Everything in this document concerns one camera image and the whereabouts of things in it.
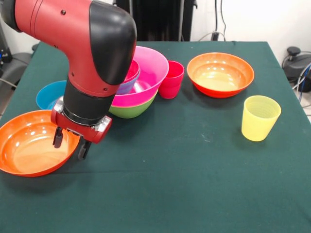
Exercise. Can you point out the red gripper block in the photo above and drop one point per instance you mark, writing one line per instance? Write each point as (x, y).
(82, 132)

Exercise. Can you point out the orange bowl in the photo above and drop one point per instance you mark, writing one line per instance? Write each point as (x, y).
(29, 150)
(220, 74)

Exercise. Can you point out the small cyan bowl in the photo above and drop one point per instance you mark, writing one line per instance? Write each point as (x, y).
(127, 87)

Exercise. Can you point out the small crimson bowl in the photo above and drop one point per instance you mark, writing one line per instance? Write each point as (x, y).
(133, 71)

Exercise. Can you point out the large magenta bowl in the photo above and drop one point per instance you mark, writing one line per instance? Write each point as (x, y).
(153, 70)

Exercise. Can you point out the yellow cup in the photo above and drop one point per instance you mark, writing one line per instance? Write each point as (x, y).
(260, 121)

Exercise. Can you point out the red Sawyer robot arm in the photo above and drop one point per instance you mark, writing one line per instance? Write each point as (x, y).
(85, 48)

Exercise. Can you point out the straight-sided blue bowl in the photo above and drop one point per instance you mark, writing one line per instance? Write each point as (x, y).
(48, 95)

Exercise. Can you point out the green bowl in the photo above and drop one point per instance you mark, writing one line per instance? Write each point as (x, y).
(133, 112)

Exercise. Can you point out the black computer box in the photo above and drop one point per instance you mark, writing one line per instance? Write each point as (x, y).
(3, 51)

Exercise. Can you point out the red cup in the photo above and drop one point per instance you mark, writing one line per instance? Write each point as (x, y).
(170, 82)

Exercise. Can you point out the dark green table cloth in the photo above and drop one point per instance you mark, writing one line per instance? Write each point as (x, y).
(218, 182)

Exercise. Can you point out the black pedestal foot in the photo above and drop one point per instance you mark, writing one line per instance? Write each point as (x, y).
(295, 59)
(20, 63)

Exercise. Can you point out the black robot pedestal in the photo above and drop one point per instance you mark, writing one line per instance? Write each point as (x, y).
(160, 19)

